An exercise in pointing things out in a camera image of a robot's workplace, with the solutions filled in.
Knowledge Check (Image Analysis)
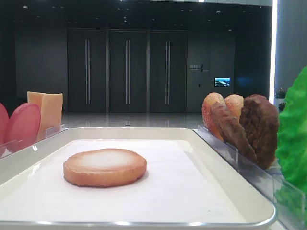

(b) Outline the orange bread slice far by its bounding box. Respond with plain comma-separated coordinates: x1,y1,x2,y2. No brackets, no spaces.
201,92,226,142

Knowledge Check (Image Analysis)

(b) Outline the clear acrylic rack right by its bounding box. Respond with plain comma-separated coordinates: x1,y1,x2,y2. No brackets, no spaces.
196,125,307,230

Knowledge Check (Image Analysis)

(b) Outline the orange cheese slice front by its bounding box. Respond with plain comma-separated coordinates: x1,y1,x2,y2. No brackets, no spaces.
37,93,63,142

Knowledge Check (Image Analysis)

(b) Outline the orange bread slice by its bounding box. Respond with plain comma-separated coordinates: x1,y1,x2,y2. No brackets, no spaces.
224,94,244,120
201,92,226,142

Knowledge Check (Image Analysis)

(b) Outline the white paper tray liner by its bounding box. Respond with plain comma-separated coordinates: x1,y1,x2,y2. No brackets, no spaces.
0,140,244,223

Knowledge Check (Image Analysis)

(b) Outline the brown meat patty outer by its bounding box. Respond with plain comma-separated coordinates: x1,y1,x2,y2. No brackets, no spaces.
239,94,280,169

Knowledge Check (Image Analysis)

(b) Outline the dark door middle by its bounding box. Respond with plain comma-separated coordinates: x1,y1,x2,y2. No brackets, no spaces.
109,31,146,113

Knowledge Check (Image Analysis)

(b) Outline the dark door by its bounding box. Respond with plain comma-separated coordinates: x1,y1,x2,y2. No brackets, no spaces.
109,31,146,113
150,32,187,113
68,29,106,113

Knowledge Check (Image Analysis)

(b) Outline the clear acrylic rack left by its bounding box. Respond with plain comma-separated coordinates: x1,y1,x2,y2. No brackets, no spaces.
0,124,69,158

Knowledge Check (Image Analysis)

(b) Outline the clear acrylic rack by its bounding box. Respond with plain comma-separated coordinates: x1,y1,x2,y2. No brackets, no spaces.
0,124,69,158
196,125,307,230

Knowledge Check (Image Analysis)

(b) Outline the dark door left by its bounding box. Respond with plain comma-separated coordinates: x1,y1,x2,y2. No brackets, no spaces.
68,29,106,113

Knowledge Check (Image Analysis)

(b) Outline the brown meat patty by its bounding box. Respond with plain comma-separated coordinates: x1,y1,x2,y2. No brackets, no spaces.
210,102,257,163
239,94,280,169

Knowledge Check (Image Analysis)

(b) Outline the potted plant background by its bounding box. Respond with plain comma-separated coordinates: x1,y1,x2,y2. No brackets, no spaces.
274,88,287,112

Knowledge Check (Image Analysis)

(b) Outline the brown meat patty inner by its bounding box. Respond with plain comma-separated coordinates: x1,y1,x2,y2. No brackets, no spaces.
210,102,257,163

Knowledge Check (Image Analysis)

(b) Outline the round bread slice on tray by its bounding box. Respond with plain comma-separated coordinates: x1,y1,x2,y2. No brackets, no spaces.
63,149,147,187

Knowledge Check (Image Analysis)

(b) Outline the green lettuce leaf in rack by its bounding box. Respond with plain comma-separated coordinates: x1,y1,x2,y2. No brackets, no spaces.
274,71,307,211

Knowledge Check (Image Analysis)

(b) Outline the white rectangular tray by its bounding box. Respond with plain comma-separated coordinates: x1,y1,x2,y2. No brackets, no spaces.
0,127,277,230

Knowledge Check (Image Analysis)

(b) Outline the orange bread slice near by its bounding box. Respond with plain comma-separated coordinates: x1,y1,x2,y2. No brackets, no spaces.
224,94,244,120

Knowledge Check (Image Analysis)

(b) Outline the orange cheese slice back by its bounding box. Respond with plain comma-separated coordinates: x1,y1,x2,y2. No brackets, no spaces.
27,91,45,109

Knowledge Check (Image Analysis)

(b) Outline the orange cheese slice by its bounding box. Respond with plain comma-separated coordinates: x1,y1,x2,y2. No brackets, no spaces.
27,91,45,109
37,93,63,142

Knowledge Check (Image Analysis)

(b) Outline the red tomato slice outer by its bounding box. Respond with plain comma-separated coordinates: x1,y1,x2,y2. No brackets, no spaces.
0,103,9,156

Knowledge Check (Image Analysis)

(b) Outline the dark door right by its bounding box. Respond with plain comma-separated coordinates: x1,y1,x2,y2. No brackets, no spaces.
150,32,187,113

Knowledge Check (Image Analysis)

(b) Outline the small wall display screen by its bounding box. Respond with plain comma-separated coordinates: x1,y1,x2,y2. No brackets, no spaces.
214,78,230,87

